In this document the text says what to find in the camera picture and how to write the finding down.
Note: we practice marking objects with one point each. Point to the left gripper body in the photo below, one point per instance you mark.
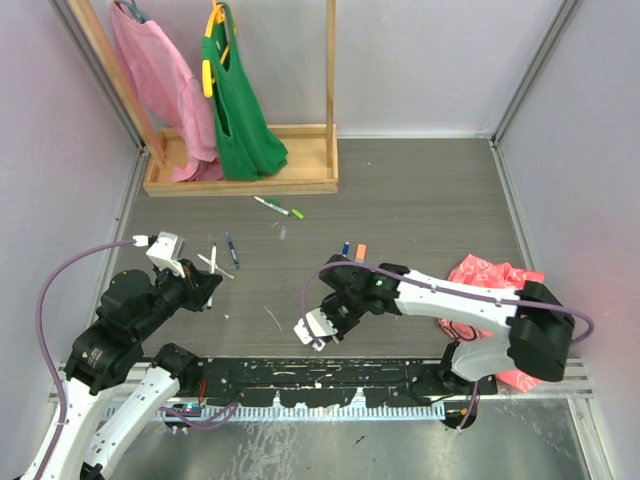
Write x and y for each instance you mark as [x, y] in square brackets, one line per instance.
[184, 291]

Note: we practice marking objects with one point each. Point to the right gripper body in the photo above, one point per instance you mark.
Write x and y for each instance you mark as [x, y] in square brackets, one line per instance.
[344, 311]

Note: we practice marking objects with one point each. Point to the blue pen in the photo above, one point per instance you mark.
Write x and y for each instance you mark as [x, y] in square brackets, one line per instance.
[232, 250]

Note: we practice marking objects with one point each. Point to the orange highlighter cap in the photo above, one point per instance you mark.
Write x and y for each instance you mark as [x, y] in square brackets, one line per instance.
[360, 255]

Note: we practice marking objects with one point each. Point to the black white marker pen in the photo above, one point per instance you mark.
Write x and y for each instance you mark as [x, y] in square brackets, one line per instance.
[212, 257]

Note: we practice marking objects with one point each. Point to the white pen green tip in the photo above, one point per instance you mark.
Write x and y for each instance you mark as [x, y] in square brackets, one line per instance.
[216, 268]

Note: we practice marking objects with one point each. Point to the light green pen cap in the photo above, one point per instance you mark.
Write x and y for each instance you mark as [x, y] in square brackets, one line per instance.
[298, 214]

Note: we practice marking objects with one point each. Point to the red patterned cloth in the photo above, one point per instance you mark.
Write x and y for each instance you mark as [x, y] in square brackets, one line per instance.
[476, 271]

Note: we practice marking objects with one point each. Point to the wooden clothes rack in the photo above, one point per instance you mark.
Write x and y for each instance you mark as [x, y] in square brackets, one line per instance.
[312, 160]

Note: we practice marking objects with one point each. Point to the green tank top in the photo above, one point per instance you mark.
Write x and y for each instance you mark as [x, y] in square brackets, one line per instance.
[248, 150]

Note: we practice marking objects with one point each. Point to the pink shirt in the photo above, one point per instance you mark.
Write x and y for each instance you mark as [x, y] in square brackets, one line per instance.
[166, 85]

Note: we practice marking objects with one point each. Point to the yellow hanger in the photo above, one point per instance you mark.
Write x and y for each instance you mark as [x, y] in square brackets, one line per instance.
[220, 56]

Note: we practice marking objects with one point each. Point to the blue grey hanger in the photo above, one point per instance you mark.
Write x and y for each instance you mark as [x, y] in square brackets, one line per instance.
[135, 12]

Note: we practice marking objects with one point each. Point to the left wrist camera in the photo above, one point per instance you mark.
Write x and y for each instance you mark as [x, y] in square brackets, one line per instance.
[163, 251]

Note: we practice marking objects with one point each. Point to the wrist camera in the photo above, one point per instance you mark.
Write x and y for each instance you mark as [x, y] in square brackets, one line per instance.
[315, 330]
[163, 251]

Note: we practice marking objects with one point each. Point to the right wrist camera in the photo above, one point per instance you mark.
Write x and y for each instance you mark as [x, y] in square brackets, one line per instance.
[315, 330]

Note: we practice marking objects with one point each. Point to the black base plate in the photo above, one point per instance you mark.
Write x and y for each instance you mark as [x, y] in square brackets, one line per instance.
[316, 382]

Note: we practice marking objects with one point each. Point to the grey slotted cable duct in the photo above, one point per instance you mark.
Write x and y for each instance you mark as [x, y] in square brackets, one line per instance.
[350, 413]

